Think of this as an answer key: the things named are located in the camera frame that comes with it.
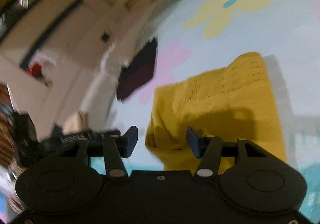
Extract white folded quilt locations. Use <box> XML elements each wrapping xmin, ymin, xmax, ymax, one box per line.
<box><xmin>79</xmin><ymin>41</ymin><xmax>142</xmax><ymax>121</ymax></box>

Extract white pillow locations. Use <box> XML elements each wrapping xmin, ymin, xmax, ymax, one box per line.
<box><xmin>100</xmin><ymin>0</ymin><xmax>170</xmax><ymax>69</ymax></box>

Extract red object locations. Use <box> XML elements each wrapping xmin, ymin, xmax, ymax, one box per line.
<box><xmin>27</xmin><ymin>62</ymin><xmax>42</xmax><ymax>77</ymax></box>

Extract cream cloth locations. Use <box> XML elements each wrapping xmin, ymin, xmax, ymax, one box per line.
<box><xmin>64</xmin><ymin>111</ymin><xmax>88</xmax><ymax>136</ymax></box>

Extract dark striped folded garment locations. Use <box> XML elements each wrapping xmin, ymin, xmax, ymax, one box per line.
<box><xmin>116</xmin><ymin>36</ymin><xmax>159</xmax><ymax>101</ymax></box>

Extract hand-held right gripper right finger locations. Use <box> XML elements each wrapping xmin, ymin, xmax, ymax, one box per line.
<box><xmin>186</xmin><ymin>126</ymin><xmax>268</xmax><ymax>180</ymax></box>

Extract person's left forearm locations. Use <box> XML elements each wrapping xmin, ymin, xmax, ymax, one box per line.
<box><xmin>0</xmin><ymin>164</ymin><xmax>24</xmax><ymax>216</ymax></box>

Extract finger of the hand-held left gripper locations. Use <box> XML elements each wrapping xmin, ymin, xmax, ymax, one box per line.
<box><xmin>42</xmin><ymin>128</ymin><xmax>122</xmax><ymax>150</ymax></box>

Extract black wardrobe handle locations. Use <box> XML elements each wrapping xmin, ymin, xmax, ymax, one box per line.
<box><xmin>19</xmin><ymin>0</ymin><xmax>83</xmax><ymax>67</ymax></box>

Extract yellow shirt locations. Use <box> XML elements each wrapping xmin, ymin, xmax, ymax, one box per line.
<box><xmin>145</xmin><ymin>51</ymin><xmax>287</xmax><ymax>172</ymax></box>

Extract floral bed sheet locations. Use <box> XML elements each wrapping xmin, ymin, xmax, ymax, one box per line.
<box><xmin>99</xmin><ymin>0</ymin><xmax>320</xmax><ymax>216</ymax></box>

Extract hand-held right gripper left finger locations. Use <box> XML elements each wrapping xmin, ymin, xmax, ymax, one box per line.
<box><xmin>57</xmin><ymin>125</ymin><xmax>138</xmax><ymax>180</ymax></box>

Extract cream wardrobe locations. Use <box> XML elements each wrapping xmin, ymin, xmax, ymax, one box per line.
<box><xmin>0</xmin><ymin>0</ymin><xmax>175</xmax><ymax>139</ymax></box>

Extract brown striped cloth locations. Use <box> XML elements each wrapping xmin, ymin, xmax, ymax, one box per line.
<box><xmin>0</xmin><ymin>82</ymin><xmax>19</xmax><ymax>166</ymax></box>

